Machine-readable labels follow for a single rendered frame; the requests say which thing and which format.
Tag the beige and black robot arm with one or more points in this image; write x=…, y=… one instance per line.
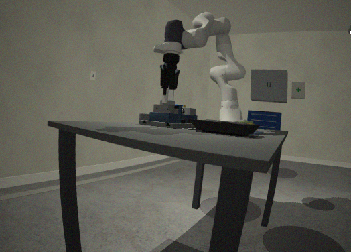
x=176, y=38

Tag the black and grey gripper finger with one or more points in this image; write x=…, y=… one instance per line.
x=165, y=77
x=173, y=82

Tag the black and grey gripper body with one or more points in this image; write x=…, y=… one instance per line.
x=171, y=59

